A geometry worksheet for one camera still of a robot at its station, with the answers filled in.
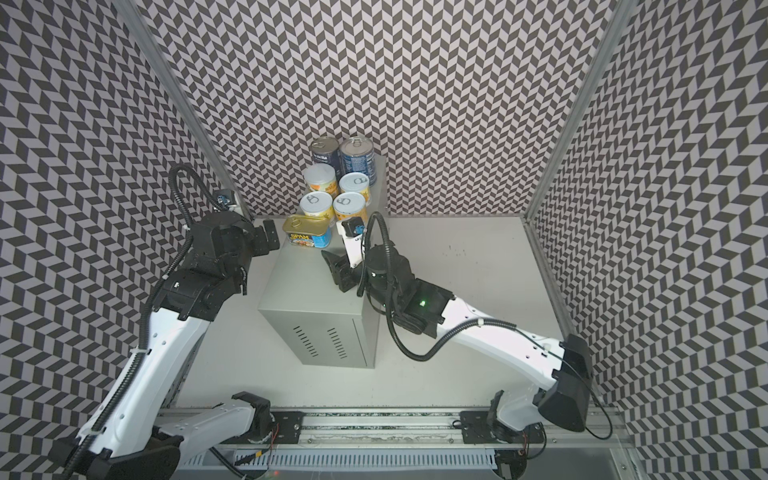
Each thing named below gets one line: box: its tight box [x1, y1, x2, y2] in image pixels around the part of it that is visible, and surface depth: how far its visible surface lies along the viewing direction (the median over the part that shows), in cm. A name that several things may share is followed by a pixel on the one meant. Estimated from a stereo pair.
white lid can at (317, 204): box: [300, 191, 334, 218], surface depth 69 cm
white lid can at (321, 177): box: [303, 163, 338, 197], surface depth 72 cm
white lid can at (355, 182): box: [339, 172, 370, 206], surface depth 74 cm
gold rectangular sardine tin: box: [282, 214, 333, 249], surface depth 67 cm
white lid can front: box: [333, 192, 366, 221], surface depth 69 cm
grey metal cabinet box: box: [258, 155, 395, 369], surface depth 63 cm
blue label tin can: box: [340, 136, 377, 186], surface depth 75 cm
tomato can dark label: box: [310, 136, 341, 179], surface depth 75 cm
